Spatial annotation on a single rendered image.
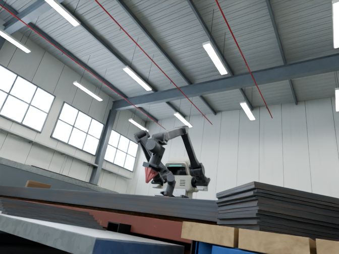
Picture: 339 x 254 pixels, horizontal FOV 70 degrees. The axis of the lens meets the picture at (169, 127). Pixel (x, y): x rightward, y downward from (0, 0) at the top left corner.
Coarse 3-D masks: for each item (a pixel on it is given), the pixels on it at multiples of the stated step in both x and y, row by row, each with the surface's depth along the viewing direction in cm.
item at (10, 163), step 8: (0, 160) 158; (8, 160) 162; (24, 168) 169; (32, 168) 174; (48, 176) 183; (56, 176) 188; (64, 176) 193; (80, 184) 204; (88, 184) 210; (104, 192) 223; (112, 192) 231
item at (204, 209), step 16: (0, 192) 133; (16, 192) 123; (32, 192) 114; (48, 192) 106; (64, 192) 100; (80, 192) 94; (96, 192) 88; (112, 208) 81; (128, 208) 77; (144, 208) 73; (160, 208) 70; (176, 208) 67; (192, 208) 64; (208, 208) 62
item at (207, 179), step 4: (196, 176) 189; (200, 176) 187; (204, 176) 189; (196, 180) 191; (200, 180) 188; (204, 180) 188; (208, 180) 190; (196, 184) 191; (200, 184) 189; (204, 184) 187
